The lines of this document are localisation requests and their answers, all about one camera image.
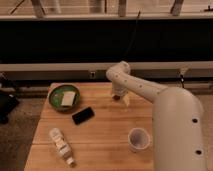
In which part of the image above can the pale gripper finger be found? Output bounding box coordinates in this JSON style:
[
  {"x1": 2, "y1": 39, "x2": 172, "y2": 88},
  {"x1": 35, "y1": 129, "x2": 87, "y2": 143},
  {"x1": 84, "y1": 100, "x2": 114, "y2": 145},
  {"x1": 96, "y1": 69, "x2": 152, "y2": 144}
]
[{"x1": 122, "y1": 94, "x2": 130, "y2": 107}]

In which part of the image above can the red pepper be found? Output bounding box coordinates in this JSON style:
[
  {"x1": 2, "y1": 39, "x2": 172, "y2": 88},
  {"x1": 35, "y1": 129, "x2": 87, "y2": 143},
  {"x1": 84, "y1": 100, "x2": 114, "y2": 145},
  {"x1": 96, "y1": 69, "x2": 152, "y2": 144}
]
[{"x1": 112, "y1": 95, "x2": 120, "y2": 101}]

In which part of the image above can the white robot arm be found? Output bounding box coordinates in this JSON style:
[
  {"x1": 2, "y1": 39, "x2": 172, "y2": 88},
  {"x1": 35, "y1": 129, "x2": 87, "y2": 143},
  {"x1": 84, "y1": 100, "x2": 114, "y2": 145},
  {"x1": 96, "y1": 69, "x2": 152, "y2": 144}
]
[{"x1": 106, "y1": 61, "x2": 207, "y2": 171}]

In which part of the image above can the white paper cup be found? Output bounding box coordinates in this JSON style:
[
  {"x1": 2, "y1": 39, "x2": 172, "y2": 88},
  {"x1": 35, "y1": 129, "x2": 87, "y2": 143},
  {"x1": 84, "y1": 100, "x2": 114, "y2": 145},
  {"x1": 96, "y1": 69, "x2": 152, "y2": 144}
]
[{"x1": 128, "y1": 128, "x2": 151, "y2": 153}]

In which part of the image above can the black smartphone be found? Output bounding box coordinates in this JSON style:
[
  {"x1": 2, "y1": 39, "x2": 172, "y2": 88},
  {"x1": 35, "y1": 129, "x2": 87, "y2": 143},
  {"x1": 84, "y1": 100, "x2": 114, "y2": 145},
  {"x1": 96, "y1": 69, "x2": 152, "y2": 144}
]
[{"x1": 72, "y1": 107, "x2": 94, "y2": 125}]

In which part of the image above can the white sponge block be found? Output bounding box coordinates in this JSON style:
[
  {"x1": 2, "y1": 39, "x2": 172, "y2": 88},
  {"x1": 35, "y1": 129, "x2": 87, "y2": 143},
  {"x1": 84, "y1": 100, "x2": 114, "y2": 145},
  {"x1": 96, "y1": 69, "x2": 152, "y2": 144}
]
[{"x1": 61, "y1": 91, "x2": 75, "y2": 106}]

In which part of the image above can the green bowl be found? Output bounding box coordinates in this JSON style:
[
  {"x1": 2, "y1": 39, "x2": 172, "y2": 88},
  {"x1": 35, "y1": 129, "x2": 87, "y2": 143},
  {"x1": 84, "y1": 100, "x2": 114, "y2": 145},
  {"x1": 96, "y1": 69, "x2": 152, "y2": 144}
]
[{"x1": 48, "y1": 84, "x2": 80, "y2": 113}]

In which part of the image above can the white plastic bottle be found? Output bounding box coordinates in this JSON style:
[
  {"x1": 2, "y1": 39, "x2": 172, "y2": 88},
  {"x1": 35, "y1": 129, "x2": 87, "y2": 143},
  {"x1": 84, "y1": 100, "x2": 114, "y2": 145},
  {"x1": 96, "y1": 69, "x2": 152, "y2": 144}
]
[{"x1": 49, "y1": 128, "x2": 75, "y2": 167}]

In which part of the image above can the black object at left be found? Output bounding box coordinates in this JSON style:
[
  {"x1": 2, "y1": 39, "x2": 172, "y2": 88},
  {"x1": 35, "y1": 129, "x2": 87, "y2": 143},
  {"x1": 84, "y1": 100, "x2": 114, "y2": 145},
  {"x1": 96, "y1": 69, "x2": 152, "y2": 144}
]
[{"x1": 0, "y1": 72, "x2": 20, "y2": 124}]

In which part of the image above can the black hanging cable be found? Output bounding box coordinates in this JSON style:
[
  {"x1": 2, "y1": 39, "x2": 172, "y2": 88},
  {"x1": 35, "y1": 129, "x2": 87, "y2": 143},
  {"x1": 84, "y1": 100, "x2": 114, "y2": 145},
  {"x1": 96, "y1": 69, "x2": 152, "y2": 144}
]
[{"x1": 121, "y1": 10, "x2": 142, "y2": 64}]

